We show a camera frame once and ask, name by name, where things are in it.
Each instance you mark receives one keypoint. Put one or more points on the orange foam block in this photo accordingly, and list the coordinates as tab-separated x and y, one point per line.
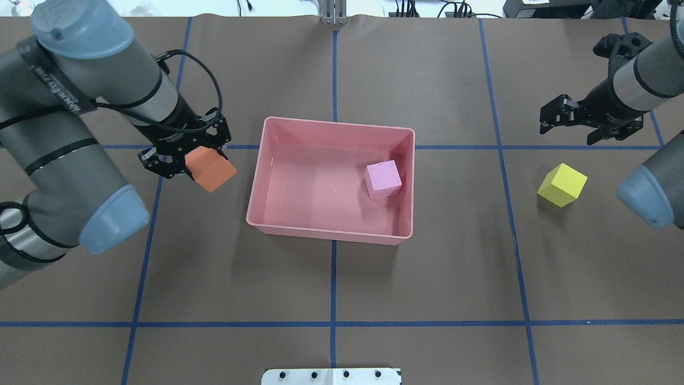
209	168

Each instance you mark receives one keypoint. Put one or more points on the pink foam block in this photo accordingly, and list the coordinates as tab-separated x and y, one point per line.
382	179

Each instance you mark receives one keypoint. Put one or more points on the pink plastic bin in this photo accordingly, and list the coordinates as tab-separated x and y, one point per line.
309	181

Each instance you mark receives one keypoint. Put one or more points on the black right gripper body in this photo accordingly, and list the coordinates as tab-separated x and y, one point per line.
599	104

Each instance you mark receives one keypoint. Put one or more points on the yellow foam block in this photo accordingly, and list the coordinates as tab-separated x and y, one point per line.
562	185

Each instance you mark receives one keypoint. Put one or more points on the aluminium frame post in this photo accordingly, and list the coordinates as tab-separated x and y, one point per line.
332	12

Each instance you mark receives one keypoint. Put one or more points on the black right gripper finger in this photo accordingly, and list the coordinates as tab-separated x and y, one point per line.
600	134
558	112

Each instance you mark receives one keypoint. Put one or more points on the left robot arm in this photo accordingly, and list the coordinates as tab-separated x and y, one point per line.
83	56

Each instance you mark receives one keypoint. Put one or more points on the black equipment on desk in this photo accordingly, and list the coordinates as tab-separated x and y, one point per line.
645	10

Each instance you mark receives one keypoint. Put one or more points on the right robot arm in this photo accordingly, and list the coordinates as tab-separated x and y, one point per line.
642	76

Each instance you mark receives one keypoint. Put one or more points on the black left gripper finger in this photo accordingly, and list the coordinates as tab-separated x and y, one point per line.
168	169
218	146

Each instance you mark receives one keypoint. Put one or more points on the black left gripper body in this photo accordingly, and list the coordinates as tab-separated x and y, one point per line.
180	125

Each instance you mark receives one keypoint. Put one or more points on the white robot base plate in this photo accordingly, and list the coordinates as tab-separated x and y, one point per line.
359	375

